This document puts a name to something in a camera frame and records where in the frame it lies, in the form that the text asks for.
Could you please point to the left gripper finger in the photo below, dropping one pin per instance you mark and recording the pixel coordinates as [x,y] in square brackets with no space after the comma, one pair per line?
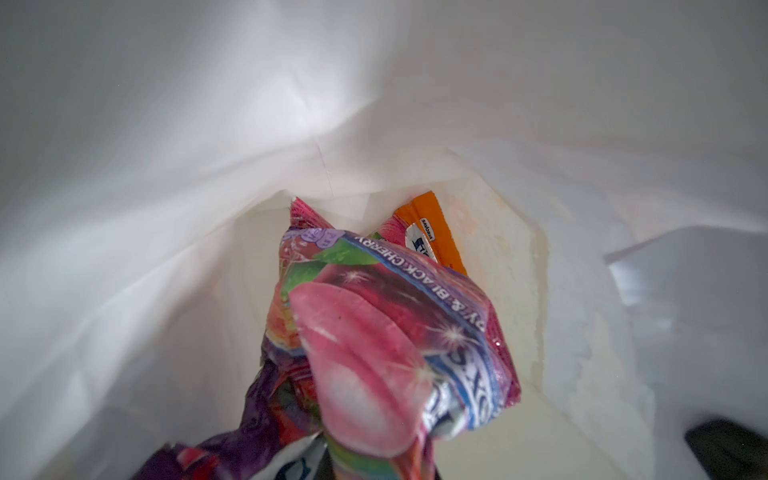
[728,451]

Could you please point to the illustrated paper gift bag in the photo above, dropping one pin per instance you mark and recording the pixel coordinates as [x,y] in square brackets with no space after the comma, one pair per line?
[603,165]

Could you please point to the orange biscuit packet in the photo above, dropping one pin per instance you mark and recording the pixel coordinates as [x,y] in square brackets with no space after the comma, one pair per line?
[421,226]

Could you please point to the purple berry candy packet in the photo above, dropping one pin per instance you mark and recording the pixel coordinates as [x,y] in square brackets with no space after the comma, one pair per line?
[376,347]

